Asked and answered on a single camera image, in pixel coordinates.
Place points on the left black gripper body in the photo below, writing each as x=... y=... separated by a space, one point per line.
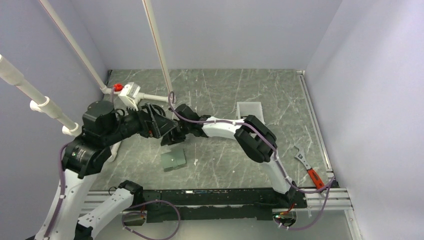
x=147 y=127

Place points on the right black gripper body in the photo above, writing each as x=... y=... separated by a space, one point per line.
x=179 y=132

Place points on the green card holder wallet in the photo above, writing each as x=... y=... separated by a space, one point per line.
x=173 y=160

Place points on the clear plastic bin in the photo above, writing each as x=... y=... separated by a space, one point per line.
x=243 y=109

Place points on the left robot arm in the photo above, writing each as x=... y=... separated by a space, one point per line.
x=81 y=161

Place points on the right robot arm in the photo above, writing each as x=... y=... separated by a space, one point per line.
x=256 y=140

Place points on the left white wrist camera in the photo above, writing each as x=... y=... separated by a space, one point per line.
x=129 y=94

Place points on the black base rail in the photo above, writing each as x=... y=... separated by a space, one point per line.
x=215 y=204

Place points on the white pvc pipe frame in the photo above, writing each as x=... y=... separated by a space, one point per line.
x=34 y=44

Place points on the red handled adjustable wrench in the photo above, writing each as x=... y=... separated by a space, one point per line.
x=300 y=156

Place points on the aluminium rail right side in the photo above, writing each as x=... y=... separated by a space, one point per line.
x=334 y=203

